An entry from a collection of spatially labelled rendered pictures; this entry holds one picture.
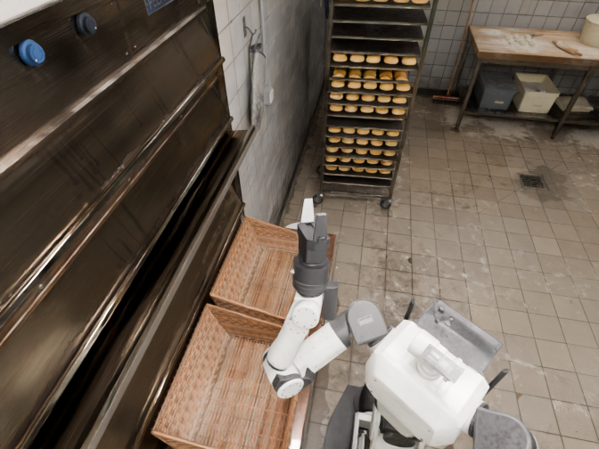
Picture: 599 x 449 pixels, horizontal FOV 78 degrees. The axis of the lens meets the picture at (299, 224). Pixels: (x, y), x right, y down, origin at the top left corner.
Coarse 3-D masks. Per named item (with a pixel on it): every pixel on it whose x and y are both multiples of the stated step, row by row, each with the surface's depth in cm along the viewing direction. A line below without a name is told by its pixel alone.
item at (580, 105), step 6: (564, 96) 428; (570, 96) 427; (558, 102) 426; (564, 102) 417; (576, 102) 418; (582, 102) 418; (588, 102) 418; (564, 108) 414; (576, 108) 413; (582, 108) 412; (588, 108) 411
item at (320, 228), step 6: (318, 216) 78; (324, 216) 78; (318, 222) 78; (324, 222) 79; (318, 228) 79; (324, 228) 79; (318, 234) 79; (324, 234) 80; (318, 240) 79; (324, 240) 80
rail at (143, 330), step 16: (240, 144) 156; (224, 176) 140; (208, 208) 128; (192, 240) 118; (176, 272) 109; (160, 304) 102; (144, 320) 98; (144, 336) 96; (128, 352) 91; (128, 368) 90; (112, 384) 86; (96, 416) 81; (80, 448) 77
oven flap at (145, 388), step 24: (216, 216) 179; (240, 216) 196; (216, 240) 177; (192, 264) 159; (216, 264) 172; (192, 288) 157; (168, 312) 143; (192, 312) 155; (168, 336) 141; (144, 360) 129; (168, 360) 140; (144, 384) 128; (120, 408) 118; (144, 408) 127; (120, 432) 117; (144, 432) 123
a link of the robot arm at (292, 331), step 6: (288, 318) 97; (288, 324) 95; (294, 324) 96; (288, 330) 94; (294, 330) 94; (300, 330) 95; (306, 330) 96; (288, 336) 94; (294, 336) 93; (300, 336) 94
